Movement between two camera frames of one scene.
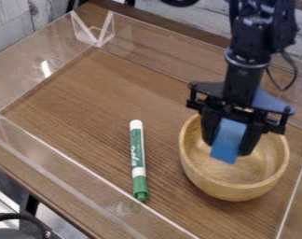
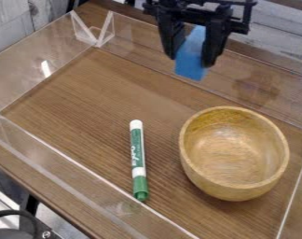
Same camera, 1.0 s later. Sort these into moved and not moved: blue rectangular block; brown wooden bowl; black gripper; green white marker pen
Moved: black gripper; blue rectangular block
Not moved: brown wooden bowl; green white marker pen
